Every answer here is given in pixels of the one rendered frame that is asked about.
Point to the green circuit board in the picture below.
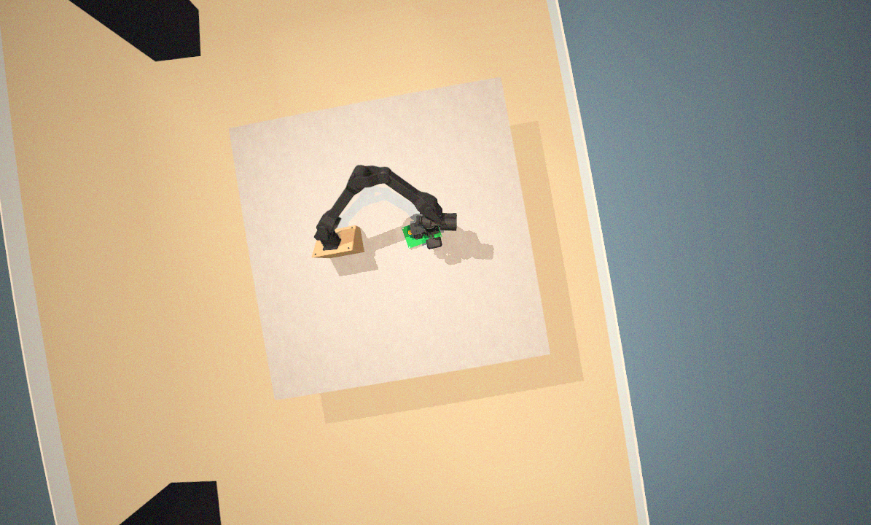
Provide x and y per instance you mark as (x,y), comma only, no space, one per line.
(411,242)

